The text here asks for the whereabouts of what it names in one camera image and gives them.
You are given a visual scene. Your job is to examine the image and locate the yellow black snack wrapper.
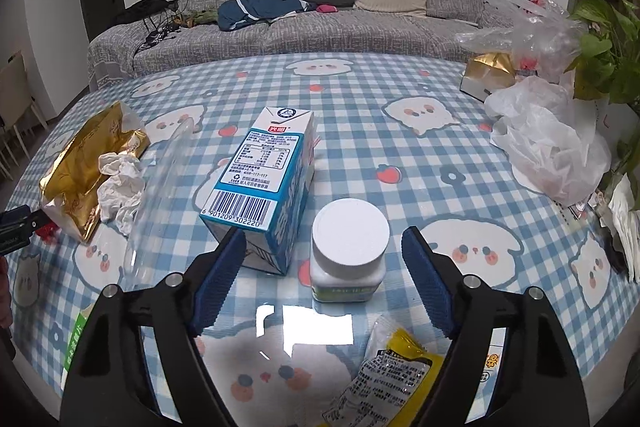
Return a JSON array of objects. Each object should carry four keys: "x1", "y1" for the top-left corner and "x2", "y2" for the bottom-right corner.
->
[{"x1": 320, "y1": 313, "x2": 446, "y2": 427}]

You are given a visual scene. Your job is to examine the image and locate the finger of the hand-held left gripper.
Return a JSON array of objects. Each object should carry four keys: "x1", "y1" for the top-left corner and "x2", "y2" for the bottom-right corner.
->
[{"x1": 0, "y1": 204, "x2": 51, "y2": 258}]

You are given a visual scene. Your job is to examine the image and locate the small red wrapper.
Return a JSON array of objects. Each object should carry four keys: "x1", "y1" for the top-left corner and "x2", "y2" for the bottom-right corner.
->
[{"x1": 35, "y1": 219, "x2": 63, "y2": 243}]

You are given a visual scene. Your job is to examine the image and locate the clear plastic tube case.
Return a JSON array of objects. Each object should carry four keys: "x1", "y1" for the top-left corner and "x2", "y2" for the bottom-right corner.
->
[{"x1": 122, "y1": 117, "x2": 196, "y2": 293}]

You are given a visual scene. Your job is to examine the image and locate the white pill bottle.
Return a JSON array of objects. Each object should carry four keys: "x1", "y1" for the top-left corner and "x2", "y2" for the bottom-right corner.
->
[{"x1": 309, "y1": 199, "x2": 391, "y2": 304}]

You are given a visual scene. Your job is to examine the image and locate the orange white packet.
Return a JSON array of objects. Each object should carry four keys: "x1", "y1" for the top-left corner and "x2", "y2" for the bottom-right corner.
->
[{"x1": 477, "y1": 327, "x2": 506, "y2": 383}]

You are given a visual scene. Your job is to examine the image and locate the golden foil snack bag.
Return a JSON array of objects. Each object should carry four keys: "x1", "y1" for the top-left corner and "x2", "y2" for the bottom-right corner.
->
[{"x1": 40, "y1": 101, "x2": 151, "y2": 245}]

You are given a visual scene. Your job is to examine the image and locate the blue white milk carton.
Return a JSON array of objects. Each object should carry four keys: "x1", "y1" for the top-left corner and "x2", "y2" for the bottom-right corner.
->
[{"x1": 199, "y1": 106, "x2": 321, "y2": 276}]

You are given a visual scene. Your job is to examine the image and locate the black cables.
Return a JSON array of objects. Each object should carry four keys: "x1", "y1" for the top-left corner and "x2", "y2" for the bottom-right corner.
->
[{"x1": 135, "y1": 0, "x2": 190, "y2": 54}]

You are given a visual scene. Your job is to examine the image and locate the green potted plant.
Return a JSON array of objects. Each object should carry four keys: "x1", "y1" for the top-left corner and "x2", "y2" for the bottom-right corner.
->
[{"x1": 565, "y1": 0, "x2": 640, "y2": 208}]

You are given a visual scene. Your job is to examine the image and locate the green white small box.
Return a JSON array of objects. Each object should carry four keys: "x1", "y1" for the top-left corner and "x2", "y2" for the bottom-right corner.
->
[{"x1": 61, "y1": 307, "x2": 92, "y2": 388}]

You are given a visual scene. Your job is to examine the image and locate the blue checkered tablecloth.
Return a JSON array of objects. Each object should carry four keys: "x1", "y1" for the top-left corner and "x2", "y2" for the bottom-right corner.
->
[{"x1": 10, "y1": 52, "x2": 640, "y2": 427}]

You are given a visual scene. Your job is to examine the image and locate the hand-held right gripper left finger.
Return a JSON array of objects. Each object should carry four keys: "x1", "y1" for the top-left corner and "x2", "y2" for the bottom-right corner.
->
[{"x1": 60, "y1": 227, "x2": 248, "y2": 427}]

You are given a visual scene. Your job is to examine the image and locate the green cloth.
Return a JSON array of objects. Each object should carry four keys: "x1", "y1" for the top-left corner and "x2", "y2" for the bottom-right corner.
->
[{"x1": 187, "y1": 8, "x2": 221, "y2": 28}]

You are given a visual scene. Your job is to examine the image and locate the golden box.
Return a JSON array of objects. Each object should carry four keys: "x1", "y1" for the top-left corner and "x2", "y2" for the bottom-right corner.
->
[{"x1": 460, "y1": 51, "x2": 518, "y2": 102}]

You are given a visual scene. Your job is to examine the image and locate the navy blue jacket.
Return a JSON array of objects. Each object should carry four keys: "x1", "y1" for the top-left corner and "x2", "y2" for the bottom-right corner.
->
[{"x1": 217, "y1": 0, "x2": 318, "y2": 31}]

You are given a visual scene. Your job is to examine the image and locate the beige dining chair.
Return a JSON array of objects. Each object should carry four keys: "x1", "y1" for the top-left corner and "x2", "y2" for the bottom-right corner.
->
[{"x1": 0, "y1": 51, "x2": 51, "y2": 180}]

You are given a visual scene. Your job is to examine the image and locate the white plastic bag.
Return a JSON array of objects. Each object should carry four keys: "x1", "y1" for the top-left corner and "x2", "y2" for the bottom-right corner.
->
[{"x1": 484, "y1": 76, "x2": 612, "y2": 202}]

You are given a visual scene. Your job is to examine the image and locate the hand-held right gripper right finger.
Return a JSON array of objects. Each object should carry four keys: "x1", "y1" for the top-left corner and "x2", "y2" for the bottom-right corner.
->
[{"x1": 402, "y1": 226, "x2": 588, "y2": 427}]

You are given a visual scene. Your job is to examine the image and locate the grey sofa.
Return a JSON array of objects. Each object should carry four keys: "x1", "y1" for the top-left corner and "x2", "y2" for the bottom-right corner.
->
[{"x1": 87, "y1": 0, "x2": 516, "y2": 90}]

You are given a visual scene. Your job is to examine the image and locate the black cloth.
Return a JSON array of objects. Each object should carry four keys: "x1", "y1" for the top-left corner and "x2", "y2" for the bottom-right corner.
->
[{"x1": 112, "y1": 0, "x2": 177, "y2": 26}]

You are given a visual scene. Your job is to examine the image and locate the white paper stack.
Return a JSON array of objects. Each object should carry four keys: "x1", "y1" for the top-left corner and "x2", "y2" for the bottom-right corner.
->
[{"x1": 607, "y1": 174, "x2": 640, "y2": 283}]

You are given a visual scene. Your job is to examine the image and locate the crumpled white tissue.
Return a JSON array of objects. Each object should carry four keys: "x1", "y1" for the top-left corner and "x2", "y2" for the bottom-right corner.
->
[{"x1": 96, "y1": 152, "x2": 146, "y2": 238}]

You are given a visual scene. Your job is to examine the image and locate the clear plastic bag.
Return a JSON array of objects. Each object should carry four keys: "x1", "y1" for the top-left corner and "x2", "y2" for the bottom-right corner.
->
[{"x1": 455, "y1": 0, "x2": 588, "y2": 82}]

